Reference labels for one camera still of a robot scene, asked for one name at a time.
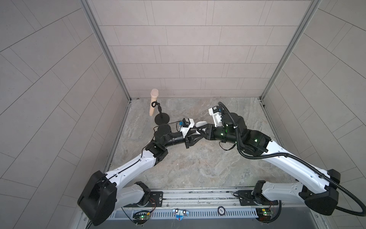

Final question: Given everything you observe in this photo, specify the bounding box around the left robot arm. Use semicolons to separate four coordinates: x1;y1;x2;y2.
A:
77;121;207;228

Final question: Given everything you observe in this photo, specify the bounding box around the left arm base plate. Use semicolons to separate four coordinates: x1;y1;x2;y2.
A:
125;191;163;208

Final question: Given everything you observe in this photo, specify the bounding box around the green circuit board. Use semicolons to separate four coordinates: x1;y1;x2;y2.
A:
132;210;151;225
255;208;273;222

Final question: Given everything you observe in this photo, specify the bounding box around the right green circuit board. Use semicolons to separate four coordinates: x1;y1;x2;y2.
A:
255;208;273;222

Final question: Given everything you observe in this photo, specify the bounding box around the aluminium frame rail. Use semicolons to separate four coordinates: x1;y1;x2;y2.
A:
79;185;321;214

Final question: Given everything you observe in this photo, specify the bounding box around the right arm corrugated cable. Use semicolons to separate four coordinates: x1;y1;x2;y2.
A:
218;102;366;217

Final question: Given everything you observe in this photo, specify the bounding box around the left green circuit board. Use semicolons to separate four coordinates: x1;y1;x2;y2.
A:
132;210;151;225

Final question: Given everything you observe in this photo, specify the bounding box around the black microphone stand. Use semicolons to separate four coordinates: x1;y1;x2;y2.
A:
154;102;170;126

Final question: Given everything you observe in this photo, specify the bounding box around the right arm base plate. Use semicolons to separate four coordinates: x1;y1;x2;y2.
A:
233;190;278;206

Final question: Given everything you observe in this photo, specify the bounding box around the white earbud case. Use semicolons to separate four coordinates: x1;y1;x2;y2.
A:
195;121;207;128

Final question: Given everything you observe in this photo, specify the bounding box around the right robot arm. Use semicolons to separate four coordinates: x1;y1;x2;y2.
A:
204;106;339;216

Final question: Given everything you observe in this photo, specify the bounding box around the black round disc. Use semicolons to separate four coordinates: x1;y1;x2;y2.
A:
217;206;226;216

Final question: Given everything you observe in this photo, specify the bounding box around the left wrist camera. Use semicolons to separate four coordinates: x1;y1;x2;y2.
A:
178;118;195;138

